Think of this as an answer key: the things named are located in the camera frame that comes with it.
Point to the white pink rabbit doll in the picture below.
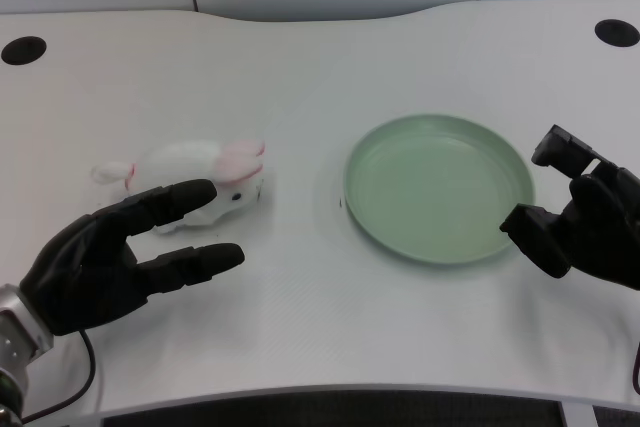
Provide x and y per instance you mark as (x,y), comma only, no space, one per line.
(200,172)

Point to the black round table grommet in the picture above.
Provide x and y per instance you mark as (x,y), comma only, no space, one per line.
(617,33)
(23,50)

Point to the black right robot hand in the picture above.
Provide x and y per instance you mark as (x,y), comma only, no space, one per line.
(585,217)

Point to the green round plate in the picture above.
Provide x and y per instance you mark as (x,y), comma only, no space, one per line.
(440,192)

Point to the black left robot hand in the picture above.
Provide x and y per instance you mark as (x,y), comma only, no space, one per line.
(95,257)

